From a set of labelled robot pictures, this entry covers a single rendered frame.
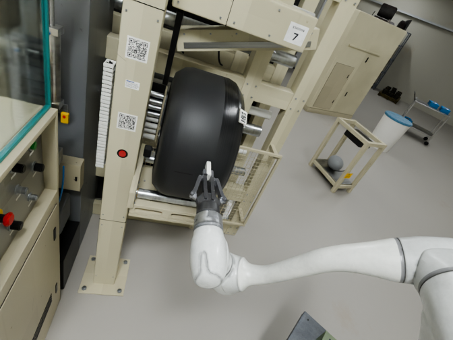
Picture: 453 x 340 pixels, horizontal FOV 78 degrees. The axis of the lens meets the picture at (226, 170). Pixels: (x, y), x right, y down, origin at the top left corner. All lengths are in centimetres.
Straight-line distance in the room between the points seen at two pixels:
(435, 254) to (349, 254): 16
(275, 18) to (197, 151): 67
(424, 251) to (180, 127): 78
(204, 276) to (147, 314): 130
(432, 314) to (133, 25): 108
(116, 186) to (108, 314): 89
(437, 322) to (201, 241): 52
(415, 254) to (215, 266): 46
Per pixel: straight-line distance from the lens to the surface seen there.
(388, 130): 624
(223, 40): 148
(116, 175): 138
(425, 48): 1331
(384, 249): 75
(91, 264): 217
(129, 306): 205
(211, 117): 104
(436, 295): 69
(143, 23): 107
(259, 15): 135
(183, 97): 106
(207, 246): 78
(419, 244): 76
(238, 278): 89
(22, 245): 118
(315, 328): 159
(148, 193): 133
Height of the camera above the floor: 183
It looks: 34 degrees down
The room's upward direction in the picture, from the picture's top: 23 degrees clockwise
